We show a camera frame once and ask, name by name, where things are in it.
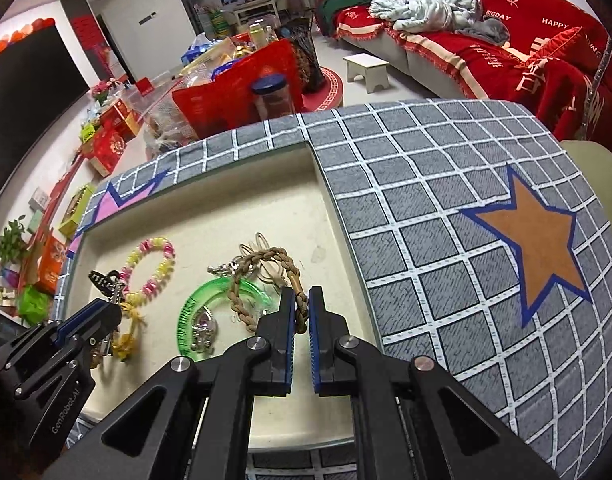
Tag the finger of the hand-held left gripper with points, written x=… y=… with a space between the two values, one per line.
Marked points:
x=93 y=315
x=50 y=367

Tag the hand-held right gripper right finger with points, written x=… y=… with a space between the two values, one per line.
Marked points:
x=316 y=340

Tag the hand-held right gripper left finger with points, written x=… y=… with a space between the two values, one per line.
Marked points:
x=288 y=340

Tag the beige felt tray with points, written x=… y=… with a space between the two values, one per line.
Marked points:
x=286 y=210

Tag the bright green bag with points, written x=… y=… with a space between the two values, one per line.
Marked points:
x=33 y=302

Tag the dark flat screen device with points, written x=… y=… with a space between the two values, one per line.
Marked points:
x=3 y=322

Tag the orange printed box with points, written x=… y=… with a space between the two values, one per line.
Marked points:
x=53 y=260

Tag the wooden rabbit clip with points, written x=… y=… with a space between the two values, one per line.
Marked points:
x=262 y=276

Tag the silver heart pendant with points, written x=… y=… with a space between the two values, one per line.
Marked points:
x=204 y=330

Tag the small silver trinket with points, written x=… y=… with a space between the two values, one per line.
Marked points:
x=220 y=270

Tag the green plastic protractor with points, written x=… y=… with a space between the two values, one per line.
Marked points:
x=190 y=305

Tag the yellow green box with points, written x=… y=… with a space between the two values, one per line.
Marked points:
x=75 y=210

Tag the green potted plant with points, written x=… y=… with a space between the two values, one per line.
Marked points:
x=10 y=240

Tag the red gift box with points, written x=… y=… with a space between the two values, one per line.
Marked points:
x=123 y=117
x=105 y=150

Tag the clear plastic snack bag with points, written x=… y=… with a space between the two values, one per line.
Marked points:
x=165 y=125

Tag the black television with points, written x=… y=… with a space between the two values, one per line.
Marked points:
x=25 y=120

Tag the pink flower bouquet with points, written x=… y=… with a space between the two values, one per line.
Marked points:
x=103 y=90

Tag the small red gift bag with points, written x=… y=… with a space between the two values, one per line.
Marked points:
x=200 y=110

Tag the small red card box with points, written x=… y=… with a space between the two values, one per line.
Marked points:
x=144 y=86

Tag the jar with blue lid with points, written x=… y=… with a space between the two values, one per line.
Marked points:
x=273 y=102

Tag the round red rug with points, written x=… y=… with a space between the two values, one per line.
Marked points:
x=331 y=95

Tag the dark patterned bag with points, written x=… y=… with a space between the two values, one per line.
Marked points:
x=308 y=60

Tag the white wooden stool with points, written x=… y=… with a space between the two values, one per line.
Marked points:
x=366 y=62

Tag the large red gift bag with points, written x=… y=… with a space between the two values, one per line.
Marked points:
x=281 y=57

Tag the red orange pompom garland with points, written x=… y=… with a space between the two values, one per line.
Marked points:
x=35 y=24

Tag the clear plastic jar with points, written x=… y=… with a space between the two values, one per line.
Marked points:
x=260 y=35

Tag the red sofa with blankets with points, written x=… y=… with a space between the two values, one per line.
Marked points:
x=486 y=60

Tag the white low cabinet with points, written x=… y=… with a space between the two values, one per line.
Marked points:
x=256 y=10

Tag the dark green cloth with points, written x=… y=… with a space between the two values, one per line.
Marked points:
x=346 y=2

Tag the light blue blanket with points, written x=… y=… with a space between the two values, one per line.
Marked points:
x=426 y=10

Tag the red pillow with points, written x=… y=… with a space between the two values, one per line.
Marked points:
x=556 y=45

